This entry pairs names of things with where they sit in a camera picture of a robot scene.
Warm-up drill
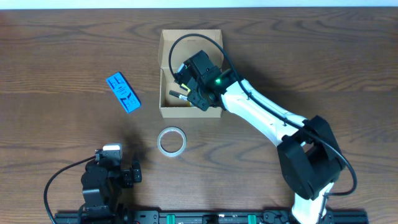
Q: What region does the black cable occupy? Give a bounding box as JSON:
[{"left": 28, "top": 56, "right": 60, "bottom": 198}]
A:
[
  {"left": 168, "top": 33, "right": 358, "bottom": 197},
  {"left": 43, "top": 155, "right": 97, "bottom": 224}
]

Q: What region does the left black cable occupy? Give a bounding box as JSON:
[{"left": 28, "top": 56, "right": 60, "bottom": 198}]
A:
[{"left": 43, "top": 155, "right": 97, "bottom": 224}]

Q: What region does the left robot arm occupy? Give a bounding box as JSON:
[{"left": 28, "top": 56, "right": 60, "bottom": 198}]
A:
[{"left": 81, "top": 149, "right": 142, "bottom": 220}]

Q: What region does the brown cardboard box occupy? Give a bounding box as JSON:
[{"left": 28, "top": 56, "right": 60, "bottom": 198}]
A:
[{"left": 158, "top": 29, "right": 224, "bottom": 118}]

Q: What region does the blue rectangular plastic block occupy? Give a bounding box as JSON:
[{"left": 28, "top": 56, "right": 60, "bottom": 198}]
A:
[{"left": 106, "top": 72, "right": 141, "bottom": 113}]

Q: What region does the large clear tape roll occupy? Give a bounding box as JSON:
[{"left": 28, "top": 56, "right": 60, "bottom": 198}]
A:
[{"left": 157, "top": 126, "right": 187, "bottom": 157}]

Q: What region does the yellow highlighter pen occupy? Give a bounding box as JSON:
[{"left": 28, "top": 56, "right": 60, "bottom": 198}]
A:
[{"left": 180, "top": 84, "right": 190, "bottom": 92}]

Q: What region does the black and white marker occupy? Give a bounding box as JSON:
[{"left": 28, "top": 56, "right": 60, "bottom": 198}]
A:
[{"left": 169, "top": 90, "right": 187, "bottom": 101}]

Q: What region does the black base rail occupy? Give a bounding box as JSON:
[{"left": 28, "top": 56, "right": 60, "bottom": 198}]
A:
[{"left": 53, "top": 209, "right": 369, "bottom": 224}]

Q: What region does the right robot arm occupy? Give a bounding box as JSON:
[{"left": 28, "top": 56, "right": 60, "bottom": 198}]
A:
[{"left": 173, "top": 50, "right": 346, "bottom": 223}]

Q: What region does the right black cable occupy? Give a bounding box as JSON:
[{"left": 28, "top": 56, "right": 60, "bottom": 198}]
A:
[{"left": 168, "top": 33, "right": 358, "bottom": 197}]

